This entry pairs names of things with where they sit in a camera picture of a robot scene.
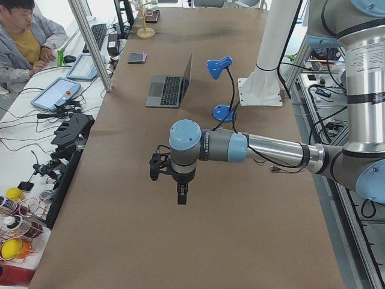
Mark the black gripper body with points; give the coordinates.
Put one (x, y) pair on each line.
(181, 179)

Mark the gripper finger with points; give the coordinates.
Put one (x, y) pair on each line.
(184, 197)
(179, 197)

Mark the grey laptop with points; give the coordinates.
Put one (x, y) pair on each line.
(168, 91)

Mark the blue desk lamp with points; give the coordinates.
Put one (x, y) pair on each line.
(222, 112)

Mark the folded grey cloth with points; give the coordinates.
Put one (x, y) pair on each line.
(137, 58)

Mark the far blue teach pendant tablet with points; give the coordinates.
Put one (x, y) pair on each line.
(83, 69)

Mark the blue teach pendant tablet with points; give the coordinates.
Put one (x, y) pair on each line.
(56, 94)
(83, 69)

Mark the black box on desk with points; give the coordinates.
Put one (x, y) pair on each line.
(113, 45)

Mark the near blue teach pendant tablet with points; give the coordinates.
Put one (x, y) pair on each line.
(56, 94)

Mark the wooden stand with round base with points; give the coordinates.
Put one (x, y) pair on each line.
(145, 8)

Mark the black computer mouse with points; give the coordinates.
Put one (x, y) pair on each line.
(69, 59)

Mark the black keyboard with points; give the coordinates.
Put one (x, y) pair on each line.
(99, 33)

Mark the yellow ball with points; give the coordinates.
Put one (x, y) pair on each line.
(12, 249)

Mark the seated person in grey jacket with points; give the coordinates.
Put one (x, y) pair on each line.
(28, 41)

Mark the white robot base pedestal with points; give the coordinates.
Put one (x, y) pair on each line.
(261, 87)

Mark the copper wire basket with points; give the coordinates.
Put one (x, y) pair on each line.
(24, 219)

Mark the aluminium frame post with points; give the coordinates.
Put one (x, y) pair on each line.
(80, 16)

